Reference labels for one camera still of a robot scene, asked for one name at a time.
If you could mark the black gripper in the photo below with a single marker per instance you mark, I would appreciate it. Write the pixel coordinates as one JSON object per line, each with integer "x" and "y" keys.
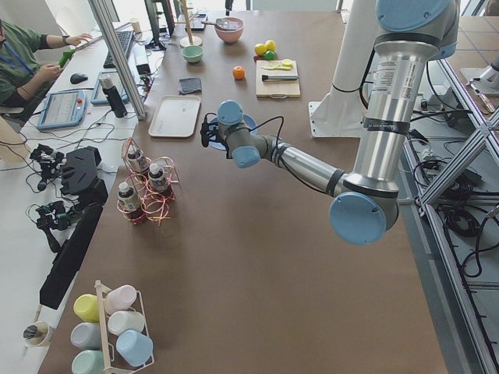
{"x": 221, "y": 144}

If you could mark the blue plate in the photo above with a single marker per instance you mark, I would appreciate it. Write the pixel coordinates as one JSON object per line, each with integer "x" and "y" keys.
{"x": 249, "y": 121}

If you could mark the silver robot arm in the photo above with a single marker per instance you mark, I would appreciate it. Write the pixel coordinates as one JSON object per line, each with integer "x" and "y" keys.
{"x": 408, "y": 35}

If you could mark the cream rabbit tray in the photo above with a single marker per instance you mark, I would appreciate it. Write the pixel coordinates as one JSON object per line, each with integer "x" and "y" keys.
{"x": 175, "y": 117}

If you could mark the grey cloth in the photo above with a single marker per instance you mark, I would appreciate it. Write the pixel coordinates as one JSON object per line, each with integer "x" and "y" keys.
{"x": 190, "y": 85}

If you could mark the orange mandarin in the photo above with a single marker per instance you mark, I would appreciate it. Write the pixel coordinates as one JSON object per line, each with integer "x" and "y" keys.
{"x": 239, "y": 72}

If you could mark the tea bottle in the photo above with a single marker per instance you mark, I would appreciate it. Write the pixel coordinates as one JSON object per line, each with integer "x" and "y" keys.
{"x": 159, "y": 182}
{"x": 130, "y": 204}
{"x": 137, "y": 161}

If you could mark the wooden cutting board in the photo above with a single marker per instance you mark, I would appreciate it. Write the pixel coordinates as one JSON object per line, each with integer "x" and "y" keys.
{"x": 276, "y": 89}

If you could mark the steel muddler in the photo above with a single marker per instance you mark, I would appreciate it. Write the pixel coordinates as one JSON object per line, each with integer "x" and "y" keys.
{"x": 279, "y": 78}

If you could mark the green bowl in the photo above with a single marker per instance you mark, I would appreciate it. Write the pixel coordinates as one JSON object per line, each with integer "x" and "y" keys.
{"x": 192, "y": 53}

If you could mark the yellow plastic knife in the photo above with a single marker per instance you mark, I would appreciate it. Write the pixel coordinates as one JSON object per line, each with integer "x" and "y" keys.
{"x": 280, "y": 68}

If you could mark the green lime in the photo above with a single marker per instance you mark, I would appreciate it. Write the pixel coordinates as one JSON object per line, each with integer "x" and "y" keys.
{"x": 269, "y": 55}

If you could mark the lemon half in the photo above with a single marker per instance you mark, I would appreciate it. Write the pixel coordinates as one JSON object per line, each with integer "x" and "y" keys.
{"x": 286, "y": 63}

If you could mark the black thermos bottle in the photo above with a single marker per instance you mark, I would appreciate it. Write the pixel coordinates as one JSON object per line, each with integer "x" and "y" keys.
{"x": 113, "y": 96}

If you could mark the pink bowl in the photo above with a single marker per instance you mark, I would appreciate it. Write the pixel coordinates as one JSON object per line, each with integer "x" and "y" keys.
{"x": 230, "y": 36}

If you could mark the metal ice scoop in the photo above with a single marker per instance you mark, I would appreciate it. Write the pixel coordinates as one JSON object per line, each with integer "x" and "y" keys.
{"x": 223, "y": 24}

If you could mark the teach pendant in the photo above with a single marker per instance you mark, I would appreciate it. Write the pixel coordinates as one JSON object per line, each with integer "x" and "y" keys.
{"x": 63, "y": 109}
{"x": 98, "y": 98}

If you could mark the computer mouse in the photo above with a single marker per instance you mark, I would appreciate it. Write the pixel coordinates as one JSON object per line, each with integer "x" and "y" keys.
{"x": 77, "y": 78}

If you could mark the seated person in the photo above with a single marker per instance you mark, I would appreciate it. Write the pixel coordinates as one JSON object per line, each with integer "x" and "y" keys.
{"x": 25, "y": 81}

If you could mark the cup rack with cups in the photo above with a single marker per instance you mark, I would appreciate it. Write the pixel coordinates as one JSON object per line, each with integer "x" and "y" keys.
{"x": 113, "y": 335}

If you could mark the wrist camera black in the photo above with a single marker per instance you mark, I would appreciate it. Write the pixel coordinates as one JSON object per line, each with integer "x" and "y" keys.
{"x": 209, "y": 133}

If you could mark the copper wire bottle rack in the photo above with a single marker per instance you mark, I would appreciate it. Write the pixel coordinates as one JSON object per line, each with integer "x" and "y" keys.
{"x": 154, "y": 205}

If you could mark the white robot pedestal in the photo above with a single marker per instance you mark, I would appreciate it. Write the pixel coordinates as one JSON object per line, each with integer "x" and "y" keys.
{"x": 341, "y": 111}

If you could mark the aluminium frame post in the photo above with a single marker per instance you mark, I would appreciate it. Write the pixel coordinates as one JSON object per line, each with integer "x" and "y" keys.
{"x": 103, "y": 19}

